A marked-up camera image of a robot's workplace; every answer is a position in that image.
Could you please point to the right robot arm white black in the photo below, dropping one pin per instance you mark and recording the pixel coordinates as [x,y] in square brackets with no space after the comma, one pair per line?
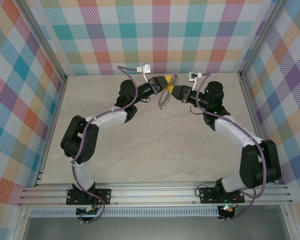
[235,132]

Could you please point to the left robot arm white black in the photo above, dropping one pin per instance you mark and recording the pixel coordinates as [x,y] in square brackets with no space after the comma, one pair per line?
[107,121]

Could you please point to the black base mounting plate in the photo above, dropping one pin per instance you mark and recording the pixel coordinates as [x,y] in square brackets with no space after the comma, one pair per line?
[103,196]
[207,195]

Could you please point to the grey metal panel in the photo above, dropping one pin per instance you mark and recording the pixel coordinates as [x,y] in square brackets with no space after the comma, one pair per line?
[152,228]

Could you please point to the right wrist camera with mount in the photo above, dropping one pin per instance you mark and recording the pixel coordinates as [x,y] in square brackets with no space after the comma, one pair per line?
[193,76]

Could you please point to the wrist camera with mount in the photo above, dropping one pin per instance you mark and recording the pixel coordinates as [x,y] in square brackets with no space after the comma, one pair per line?
[146,68]
[193,76]

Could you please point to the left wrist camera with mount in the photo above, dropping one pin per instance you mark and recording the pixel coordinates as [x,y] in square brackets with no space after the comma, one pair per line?
[146,68]

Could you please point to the aluminium side rail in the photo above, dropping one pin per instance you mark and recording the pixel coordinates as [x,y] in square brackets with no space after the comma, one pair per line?
[251,105]
[58,105]

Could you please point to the aluminium frame post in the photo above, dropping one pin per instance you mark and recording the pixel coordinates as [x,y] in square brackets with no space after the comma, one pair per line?
[263,37]
[43,37]

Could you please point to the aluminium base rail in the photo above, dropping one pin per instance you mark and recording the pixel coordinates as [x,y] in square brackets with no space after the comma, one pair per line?
[152,193]

